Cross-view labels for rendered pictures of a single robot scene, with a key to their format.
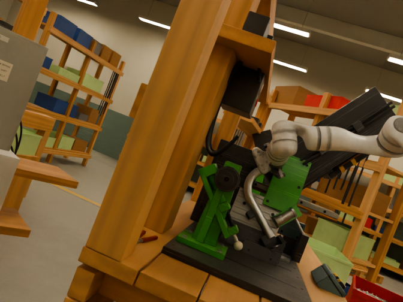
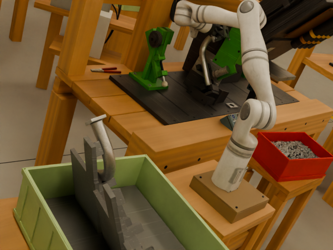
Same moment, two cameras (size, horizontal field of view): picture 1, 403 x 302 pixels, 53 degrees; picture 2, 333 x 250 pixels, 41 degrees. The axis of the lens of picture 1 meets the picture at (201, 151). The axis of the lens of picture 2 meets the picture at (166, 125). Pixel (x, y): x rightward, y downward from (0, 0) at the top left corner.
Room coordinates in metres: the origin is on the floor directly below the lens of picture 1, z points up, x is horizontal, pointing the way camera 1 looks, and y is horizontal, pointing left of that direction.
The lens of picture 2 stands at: (-0.44, -1.20, 1.73)
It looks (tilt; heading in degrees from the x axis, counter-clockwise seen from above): 27 degrees down; 29
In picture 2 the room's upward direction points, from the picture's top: 21 degrees clockwise
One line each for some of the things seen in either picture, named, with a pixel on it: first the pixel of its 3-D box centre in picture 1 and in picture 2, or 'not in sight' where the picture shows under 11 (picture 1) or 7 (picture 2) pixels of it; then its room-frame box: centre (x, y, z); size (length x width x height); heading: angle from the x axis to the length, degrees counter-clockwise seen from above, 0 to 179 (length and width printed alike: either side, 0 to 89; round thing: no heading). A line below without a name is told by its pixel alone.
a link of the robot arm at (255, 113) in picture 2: not in sight; (251, 124); (0.90, -0.76, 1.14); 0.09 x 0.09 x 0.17; 51
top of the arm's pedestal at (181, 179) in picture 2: not in sight; (216, 197); (0.89, -0.76, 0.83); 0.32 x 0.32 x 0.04; 82
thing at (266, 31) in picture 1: (256, 32); not in sight; (1.32, -0.03, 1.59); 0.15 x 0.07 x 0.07; 172
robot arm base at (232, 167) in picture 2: not in sight; (232, 163); (0.89, -0.76, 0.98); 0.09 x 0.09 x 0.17; 84
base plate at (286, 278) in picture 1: (243, 242); (215, 91); (1.58, -0.29, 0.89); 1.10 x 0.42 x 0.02; 172
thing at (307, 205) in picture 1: (287, 198); (255, 61); (1.64, -0.40, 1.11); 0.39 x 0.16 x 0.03; 82
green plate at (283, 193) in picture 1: (286, 183); (236, 47); (1.49, -0.34, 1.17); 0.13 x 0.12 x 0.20; 172
